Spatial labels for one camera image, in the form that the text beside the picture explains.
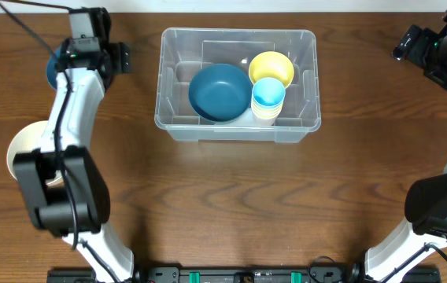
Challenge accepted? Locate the pink cup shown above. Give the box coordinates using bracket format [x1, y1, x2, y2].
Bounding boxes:
[253, 116, 276, 127]

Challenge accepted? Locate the dark blue bowl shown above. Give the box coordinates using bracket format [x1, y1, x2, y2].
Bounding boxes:
[46, 47, 61, 90]
[188, 64, 253, 122]

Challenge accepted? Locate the clear plastic storage container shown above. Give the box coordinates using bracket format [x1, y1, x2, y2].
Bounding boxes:
[154, 28, 322, 143]

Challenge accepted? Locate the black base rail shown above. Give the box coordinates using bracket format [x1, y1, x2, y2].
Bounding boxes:
[46, 266, 441, 283]

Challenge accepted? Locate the yellow small bowl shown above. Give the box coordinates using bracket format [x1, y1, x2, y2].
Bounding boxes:
[248, 51, 294, 88]

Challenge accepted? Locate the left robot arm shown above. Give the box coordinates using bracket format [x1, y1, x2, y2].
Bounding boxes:
[13, 38, 135, 282]

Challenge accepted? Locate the yellow cup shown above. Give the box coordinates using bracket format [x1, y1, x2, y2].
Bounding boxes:
[251, 100, 283, 111]

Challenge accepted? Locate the light blue cup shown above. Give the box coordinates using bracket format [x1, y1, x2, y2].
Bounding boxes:
[252, 77, 286, 108]

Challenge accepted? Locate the cream cup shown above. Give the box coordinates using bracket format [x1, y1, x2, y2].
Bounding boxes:
[252, 108, 281, 119]

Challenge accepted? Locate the large cream bowl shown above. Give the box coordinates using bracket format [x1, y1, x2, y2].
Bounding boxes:
[6, 120, 48, 180]

